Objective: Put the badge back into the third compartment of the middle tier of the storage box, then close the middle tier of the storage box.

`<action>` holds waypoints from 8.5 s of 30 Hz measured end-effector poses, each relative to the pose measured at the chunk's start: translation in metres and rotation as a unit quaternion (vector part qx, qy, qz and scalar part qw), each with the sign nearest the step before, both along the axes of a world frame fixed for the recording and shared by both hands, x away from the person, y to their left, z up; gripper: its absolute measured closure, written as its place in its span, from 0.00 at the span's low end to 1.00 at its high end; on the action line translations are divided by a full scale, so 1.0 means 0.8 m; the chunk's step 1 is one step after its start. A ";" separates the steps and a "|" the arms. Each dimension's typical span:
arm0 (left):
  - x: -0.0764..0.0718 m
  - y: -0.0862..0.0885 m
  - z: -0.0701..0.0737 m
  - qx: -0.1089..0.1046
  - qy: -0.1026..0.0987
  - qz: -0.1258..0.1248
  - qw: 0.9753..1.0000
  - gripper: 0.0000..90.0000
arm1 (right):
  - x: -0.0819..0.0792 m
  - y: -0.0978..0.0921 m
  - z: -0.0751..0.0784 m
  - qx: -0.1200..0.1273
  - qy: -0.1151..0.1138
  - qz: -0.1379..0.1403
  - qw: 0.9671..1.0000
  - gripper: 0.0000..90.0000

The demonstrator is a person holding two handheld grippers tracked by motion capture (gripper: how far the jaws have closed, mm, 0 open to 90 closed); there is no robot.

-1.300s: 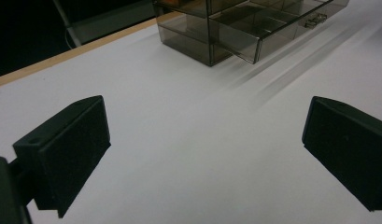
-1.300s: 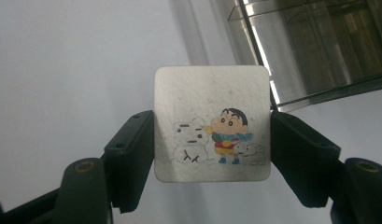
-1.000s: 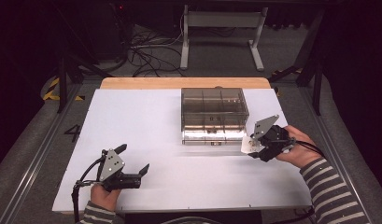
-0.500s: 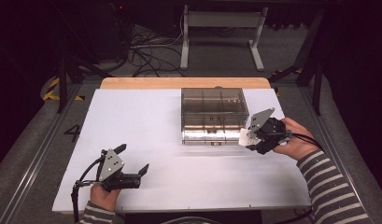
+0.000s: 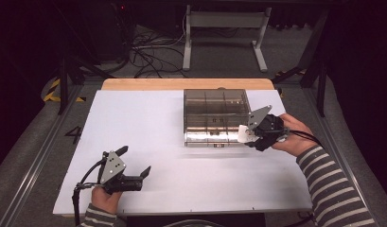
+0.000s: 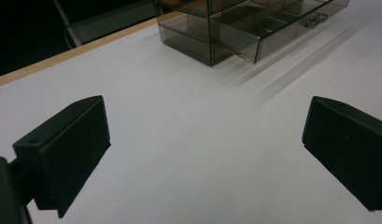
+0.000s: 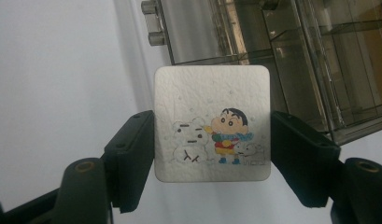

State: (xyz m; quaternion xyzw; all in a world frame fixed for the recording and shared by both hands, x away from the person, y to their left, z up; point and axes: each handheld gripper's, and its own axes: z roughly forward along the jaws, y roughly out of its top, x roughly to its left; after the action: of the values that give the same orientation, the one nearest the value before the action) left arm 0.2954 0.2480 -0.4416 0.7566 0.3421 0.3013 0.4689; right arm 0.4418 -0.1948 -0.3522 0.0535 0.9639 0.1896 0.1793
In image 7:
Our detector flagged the white cartoon print coaster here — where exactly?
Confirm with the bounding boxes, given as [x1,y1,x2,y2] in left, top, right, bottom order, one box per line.
[153,64,272,183]

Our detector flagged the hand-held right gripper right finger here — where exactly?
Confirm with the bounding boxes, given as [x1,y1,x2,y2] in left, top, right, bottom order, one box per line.
[270,110,342,209]

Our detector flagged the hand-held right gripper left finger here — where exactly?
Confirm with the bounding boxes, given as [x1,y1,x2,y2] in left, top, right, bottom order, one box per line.
[103,109,156,215]

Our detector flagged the smoky transparent drawer organizer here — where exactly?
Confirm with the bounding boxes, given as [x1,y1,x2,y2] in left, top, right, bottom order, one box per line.
[216,0,382,147]

